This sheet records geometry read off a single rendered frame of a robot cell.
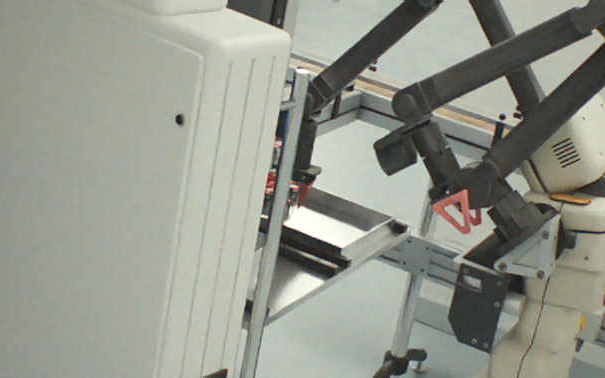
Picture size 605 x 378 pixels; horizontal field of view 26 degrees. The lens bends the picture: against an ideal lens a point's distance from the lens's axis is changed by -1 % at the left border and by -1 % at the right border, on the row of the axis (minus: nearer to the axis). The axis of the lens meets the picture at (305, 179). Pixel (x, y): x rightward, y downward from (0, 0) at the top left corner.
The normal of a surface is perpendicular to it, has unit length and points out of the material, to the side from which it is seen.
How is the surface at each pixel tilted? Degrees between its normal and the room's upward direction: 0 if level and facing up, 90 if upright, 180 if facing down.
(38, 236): 90
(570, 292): 90
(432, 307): 90
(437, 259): 90
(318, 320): 0
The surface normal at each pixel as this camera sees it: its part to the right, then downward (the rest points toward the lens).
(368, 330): 0.18, -0.92
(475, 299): -0.47, 0.24
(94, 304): -0.65, 0.16
